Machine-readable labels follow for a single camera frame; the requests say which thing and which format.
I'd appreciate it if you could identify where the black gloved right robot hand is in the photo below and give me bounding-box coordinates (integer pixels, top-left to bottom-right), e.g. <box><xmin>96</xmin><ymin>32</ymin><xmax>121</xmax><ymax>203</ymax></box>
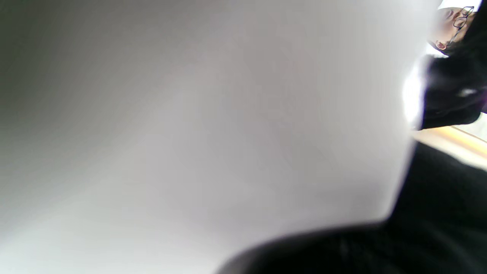
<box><xmin>217</xmin><ymin>141</ymin><xmax>487</xmax><ymax>274</ymax></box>

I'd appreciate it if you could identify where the cream white cosmetics bag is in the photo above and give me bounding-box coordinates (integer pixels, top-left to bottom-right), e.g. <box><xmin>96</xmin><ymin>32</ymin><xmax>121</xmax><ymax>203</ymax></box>
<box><xmin>0</xmin><ymin>0</ymin><xmax>442</xmax><ymax>274</ymax></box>

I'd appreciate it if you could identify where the person with glasses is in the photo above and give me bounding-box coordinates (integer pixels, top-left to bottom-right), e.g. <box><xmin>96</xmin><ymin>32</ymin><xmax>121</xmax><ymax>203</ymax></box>
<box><xmin>417</xmin><ymin>0</ymin><xmax>487</xmax><ymax>131</ymax></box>

